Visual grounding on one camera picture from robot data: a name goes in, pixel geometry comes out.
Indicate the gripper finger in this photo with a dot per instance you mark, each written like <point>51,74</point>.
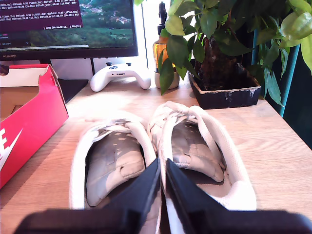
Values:
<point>185,195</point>
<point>141,192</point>

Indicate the white sneaker shoe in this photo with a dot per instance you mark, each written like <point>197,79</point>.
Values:
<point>192,143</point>
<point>114,161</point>

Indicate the red shoebox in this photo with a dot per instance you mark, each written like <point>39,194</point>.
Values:
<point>34,122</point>

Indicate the black rectangular planter tray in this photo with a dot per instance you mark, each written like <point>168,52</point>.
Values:
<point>226,97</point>

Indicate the white round bottle holder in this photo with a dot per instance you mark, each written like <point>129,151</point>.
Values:
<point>175,80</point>

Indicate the white game controller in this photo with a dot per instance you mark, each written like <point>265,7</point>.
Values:
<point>117,76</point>

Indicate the black flat pad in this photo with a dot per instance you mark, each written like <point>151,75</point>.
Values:
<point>72,89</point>

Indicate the amber pump bottle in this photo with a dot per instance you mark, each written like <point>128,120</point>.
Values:
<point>159,48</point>

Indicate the black Huawei computer monitor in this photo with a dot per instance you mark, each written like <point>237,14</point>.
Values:
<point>104,36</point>

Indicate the green leafy potted plant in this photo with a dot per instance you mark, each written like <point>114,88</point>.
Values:
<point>219,29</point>

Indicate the teal metal frame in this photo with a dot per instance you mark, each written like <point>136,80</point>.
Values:
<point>291,73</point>

